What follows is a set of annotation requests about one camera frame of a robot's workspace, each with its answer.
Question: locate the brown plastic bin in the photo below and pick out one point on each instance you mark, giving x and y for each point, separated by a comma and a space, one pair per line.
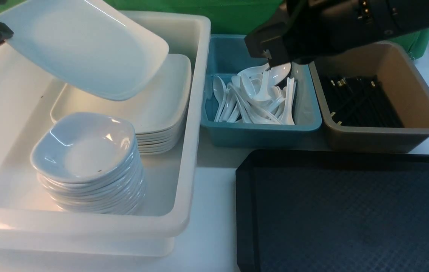
403, 84

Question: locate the blue plastic bin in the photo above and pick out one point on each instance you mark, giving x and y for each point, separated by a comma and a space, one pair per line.
227, 56

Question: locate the large white square plate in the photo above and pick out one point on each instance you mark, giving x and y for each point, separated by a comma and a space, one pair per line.
87, 44

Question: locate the stack of small white bowls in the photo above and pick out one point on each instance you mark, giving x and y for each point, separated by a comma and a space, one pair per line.
89, 162

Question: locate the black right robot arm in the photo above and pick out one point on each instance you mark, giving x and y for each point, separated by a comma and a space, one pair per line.
341, 25

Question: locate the green cloth backdrop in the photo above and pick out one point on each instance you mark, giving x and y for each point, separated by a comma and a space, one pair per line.
237, 16

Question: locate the large white plastic tub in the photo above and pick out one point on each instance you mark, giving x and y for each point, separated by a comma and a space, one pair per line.
30, 221

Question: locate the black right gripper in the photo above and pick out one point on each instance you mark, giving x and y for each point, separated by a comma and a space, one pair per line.
285, 36

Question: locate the pile of white spoons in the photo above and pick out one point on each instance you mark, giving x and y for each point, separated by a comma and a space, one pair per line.
256, 95

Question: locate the stack of white plates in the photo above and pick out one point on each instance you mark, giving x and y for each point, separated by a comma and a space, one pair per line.
157, 113

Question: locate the black serving tray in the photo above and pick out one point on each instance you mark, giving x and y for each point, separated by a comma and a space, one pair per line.
324, 211

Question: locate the pile of black chopsticks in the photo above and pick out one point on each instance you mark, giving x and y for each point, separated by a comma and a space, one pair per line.
359, 101

